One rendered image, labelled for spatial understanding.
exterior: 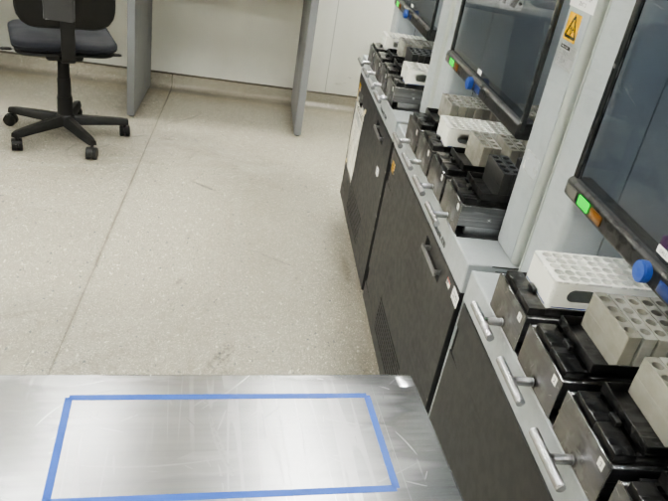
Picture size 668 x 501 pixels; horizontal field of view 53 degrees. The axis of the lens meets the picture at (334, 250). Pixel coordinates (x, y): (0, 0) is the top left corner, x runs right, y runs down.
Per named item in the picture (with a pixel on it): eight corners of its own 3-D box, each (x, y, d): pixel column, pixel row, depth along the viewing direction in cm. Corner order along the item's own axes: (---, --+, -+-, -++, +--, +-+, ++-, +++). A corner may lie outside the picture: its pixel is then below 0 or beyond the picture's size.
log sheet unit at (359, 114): (345, 163, 301) (359, 85, 284) (351, 189, 277) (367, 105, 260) (339, 162, 300) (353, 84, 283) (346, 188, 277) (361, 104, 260)
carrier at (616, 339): (626, 373, 94) (643, 339, 91) (613, 372, 94) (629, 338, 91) (591, 324, 104) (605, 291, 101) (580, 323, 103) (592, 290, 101)
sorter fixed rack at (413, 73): (483, 89, 230) (488, 72, 227) (491, 98, 221) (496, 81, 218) (399, 79, 225) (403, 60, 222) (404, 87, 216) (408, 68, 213)
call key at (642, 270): (636, 275, 89) (645, 255, 87) (647, 287, 86) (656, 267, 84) (628, 274, 88) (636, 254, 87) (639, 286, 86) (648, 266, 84)
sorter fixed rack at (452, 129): (540, 149, 182) (547, 128, 179) (554, 164, 173) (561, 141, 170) (434, 136, 177) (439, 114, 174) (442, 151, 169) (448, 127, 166)
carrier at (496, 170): (506, 201, 142) (514, 175, 139) (496, 200, 141) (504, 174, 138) (490, 179, 152) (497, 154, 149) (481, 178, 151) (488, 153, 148)
